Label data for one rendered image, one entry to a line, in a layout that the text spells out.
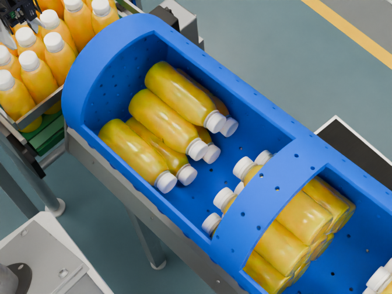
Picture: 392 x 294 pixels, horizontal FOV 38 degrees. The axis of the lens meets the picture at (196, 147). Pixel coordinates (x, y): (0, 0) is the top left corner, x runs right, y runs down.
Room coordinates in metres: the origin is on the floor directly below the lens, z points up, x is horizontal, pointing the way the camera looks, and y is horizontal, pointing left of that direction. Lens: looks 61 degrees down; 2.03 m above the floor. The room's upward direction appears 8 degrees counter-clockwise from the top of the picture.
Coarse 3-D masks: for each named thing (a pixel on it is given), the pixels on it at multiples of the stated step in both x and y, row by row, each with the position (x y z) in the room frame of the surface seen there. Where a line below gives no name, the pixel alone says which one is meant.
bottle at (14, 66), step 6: (12, 54) 0.85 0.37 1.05; (12, 60) 0.83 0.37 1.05; (18, 60) 0.84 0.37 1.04; (0, 66) 0.81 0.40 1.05; (6, 66) 0.81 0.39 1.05; (12, 66) 0.81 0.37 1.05; (18, 66) 0.82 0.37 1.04; (12, 72) 0.81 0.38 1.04; (18, 72) 0.81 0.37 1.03; (18, 78) 0.81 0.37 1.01
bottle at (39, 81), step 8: (40, 64) 0.80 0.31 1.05; (24, 72) 0.79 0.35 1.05; (32, 72) 0.79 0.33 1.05; (40, 72) 0.79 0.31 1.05; (48, 72) 0.80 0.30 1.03; (24, 80) 0.78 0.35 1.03; (32, 80) 0.78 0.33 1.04; (40, 80) 0.78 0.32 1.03; (48, 80) 0.79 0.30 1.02; (32, 88) 0.77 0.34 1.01; (40, 88) 0.77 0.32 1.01; (48, 88) 0.78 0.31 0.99; (56, 88) 0.80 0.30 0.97; (32, 96) 0.78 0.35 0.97; (40, 96) 0.77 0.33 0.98; (56, 104) 0.78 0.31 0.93; (48, 112) 0.77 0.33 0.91; (56, 112) 0.78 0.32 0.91
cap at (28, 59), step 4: (24, 52) 0.82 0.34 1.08; (28, 52) 0.82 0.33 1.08; (32, 52) 0.82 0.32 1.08; (20, 56) 0.81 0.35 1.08; (24, 56) 0.81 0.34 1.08; (28, 56) 0.81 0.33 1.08; (32, 56) 0.81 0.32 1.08; (36, 56) 0.81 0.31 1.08; (20, 60) 0.80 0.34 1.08; (24, 60) 0.80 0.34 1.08; (28, 60) 0.80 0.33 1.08; (32, 60) 0.80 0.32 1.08; (36, 60) 0.80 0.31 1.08; (20, 64) 0.80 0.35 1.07; (24, 64) 0.79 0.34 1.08; (28, 64) 0.79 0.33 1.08; (32, 64) 0.79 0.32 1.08; (36, 64) 0.80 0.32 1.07; (24, 68) 0.79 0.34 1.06; (28, 68) 0.79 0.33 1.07; (32, 68) 0.79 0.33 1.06
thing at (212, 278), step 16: (64, 128) 0.72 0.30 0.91; (80, 160) 0.67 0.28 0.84; (96, 160) 0.64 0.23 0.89; (96, 176) 0.62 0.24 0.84; (112, 176) 0.59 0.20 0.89; (112, 192) 0.58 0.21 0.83; (128, 192) 0.55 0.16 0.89; (128, 208) 0.54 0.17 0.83; (144, 208) 0.51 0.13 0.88; (160, 224) 0.47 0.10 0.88; (176, 240) 0.43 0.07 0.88; (192, 256) 0.39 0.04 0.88; (208, 272) 0.35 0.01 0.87; (224, 288) 0.31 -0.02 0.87
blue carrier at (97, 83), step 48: (96, 48) 0.68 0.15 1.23; (144, 48) 0.76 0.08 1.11; (192, 48) 0.67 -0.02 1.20; (96, 96) 0.67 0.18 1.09; (240, 96) 0.54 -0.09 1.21; (96, 144) 0.55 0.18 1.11; (240, 144) 0.57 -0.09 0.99; (288, 144) 0.43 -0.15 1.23; (144, 192) 0.45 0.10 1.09; (192, 192) 0.49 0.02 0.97; (240, 192) 0.36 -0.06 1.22; (288, 192) 0.35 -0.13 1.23; (384, 192) 0.34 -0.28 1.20; (192, 240) 0.35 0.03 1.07; (240, 240) 0.30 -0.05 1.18; (336, 240) 0.35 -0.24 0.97; (384, 240) 0.32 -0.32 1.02; (288, 288) 0.27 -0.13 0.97; (336, 288) 0.26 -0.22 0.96
